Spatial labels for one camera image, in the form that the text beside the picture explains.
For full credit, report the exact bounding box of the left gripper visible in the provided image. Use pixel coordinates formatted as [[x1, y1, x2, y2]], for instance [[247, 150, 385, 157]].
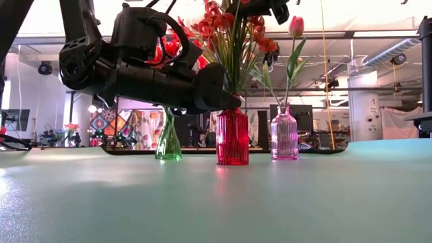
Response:
[[100, 60, 242, 115]]

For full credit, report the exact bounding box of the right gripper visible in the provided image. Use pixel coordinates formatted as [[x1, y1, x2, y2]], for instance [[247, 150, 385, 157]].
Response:
[[232, 0, 291, 26]]

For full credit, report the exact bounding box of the red ribbed glass vase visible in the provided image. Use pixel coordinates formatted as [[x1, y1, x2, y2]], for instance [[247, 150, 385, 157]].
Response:
[[215, 96, 250, 167]]

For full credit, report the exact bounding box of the green glass vase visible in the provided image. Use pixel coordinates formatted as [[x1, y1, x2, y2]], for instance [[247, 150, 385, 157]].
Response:
[[155, 108, 184, 161]]

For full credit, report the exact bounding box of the purple ribbed glass vase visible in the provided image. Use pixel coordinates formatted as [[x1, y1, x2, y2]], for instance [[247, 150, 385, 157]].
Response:
[[270, 105, 300, 160]]

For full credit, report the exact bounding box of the black flat monitor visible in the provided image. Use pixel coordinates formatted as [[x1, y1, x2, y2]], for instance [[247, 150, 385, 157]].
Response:
[[269, 103, 314, 133]]

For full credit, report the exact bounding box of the colourful patterned cloth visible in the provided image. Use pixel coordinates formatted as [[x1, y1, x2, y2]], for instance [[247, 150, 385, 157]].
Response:
[[88, 107, 165, 151]]

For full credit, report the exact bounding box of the teal table mat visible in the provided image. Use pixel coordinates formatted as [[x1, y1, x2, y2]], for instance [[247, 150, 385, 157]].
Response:
[[0, 138, 432, 243]]

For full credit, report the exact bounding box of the small pink flower bouquet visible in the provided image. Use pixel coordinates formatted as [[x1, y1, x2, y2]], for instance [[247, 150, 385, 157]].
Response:
[[63, 122, 81, 148]]

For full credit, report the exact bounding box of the white column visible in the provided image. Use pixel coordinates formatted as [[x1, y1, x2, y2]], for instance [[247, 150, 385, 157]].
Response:
[[348, 74, 385, 142]]

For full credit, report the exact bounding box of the black ceiling spotlight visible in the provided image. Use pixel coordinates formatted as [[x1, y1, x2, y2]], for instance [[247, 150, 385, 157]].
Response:
[[37, 60, 54, 76], [390, 53, 408, 66]]

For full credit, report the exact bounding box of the black monitor pole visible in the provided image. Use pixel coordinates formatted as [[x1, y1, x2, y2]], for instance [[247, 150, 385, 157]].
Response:
[[417, 15, 432, 115]]

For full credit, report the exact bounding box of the white hanging cloth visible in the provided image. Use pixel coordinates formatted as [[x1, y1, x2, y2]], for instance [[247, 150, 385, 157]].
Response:
[[380, 106, 423, 140]]

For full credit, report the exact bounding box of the small black monitor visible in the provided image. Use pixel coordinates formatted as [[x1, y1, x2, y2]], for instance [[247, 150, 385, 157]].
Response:
[[1, 108, 31, 133]]

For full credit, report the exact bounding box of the black ceiling camera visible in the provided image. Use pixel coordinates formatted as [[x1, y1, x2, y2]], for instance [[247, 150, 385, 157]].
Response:
[[262, 41, 281, 74]]

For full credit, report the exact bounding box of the grey metal frame beam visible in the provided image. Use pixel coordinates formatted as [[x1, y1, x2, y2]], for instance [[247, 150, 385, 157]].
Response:
[[13, 29, 421, 47]]

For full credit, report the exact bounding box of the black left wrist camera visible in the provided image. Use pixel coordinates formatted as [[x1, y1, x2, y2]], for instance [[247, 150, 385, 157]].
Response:
[[110, 2, 190, 68]]

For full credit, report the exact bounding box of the black aluminium table frame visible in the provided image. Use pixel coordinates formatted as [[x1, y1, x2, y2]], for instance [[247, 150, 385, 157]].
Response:
[[101, 146, 349, 156]]

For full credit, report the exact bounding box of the silver flexible duct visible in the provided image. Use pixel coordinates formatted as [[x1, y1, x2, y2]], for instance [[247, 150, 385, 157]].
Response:
[[362, 37, 423, 68]]

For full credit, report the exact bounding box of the black metal station frame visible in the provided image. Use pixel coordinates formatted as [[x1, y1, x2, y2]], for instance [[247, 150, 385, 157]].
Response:
[[65, 86, 249, 144]]

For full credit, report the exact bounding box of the black cable loop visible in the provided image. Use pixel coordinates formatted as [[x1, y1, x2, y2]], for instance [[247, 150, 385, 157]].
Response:
[[0, 133, 33, 152]]

